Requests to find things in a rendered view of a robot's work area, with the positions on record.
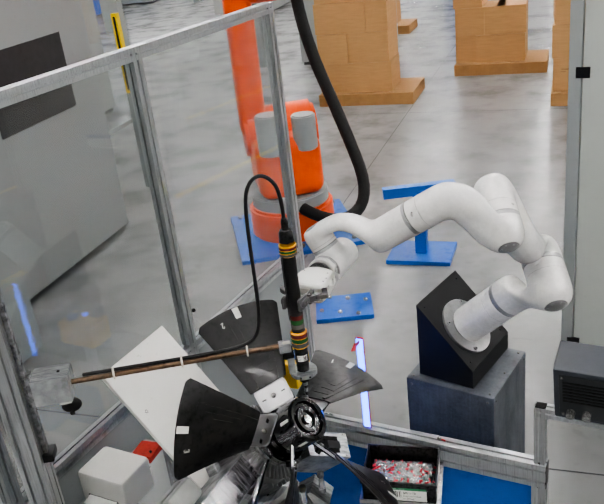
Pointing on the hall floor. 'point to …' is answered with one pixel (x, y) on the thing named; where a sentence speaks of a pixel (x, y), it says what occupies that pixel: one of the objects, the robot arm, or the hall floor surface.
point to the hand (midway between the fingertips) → (294, 301)
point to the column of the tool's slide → (6, 381)
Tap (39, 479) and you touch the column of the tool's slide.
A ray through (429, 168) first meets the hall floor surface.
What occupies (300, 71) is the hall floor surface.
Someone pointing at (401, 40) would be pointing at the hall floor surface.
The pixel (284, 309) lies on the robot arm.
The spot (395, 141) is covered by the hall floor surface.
